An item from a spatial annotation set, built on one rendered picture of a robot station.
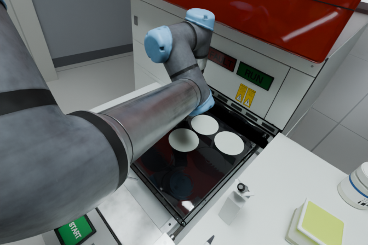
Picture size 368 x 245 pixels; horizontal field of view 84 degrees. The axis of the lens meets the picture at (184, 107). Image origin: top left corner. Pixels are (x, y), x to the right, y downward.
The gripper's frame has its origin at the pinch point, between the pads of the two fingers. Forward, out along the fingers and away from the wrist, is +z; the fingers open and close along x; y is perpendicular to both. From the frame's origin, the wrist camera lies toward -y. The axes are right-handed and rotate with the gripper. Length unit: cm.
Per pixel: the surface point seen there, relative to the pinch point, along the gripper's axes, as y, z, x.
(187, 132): -4.9, 1.6, -0.3
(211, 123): -0.1, 1.6, -9.6
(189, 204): -29.0, 1.6, 0.8
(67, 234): -36.9, -4.9, 25.5
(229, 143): -9.3, 1.6, -14.4
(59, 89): 132, 91, 115
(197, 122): -0.1, 1.6, -4.7
